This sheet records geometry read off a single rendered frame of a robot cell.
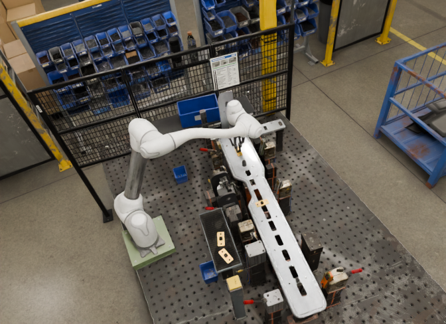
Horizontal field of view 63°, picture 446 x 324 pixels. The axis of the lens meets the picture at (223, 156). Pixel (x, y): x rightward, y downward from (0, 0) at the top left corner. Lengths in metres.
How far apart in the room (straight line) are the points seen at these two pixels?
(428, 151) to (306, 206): 1.67
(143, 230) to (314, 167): 1.38
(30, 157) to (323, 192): 2.99
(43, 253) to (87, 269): 0.50
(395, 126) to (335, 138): 0.60
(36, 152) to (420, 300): 3.63
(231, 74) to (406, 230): 2.02
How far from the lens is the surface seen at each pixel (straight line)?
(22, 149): 4.24
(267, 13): 2.75
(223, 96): 2.58
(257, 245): 2.06
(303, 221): 2.62
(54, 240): 3.88
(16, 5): 6.32
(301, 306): 2.06
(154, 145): 2.05
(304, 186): 2.79
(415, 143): 4.04
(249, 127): 2.18
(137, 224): 2.36
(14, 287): 3.83
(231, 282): 1.93
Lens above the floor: 2.94
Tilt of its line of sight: 48 degrees down
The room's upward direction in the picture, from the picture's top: 9 degrees counter-clockwise
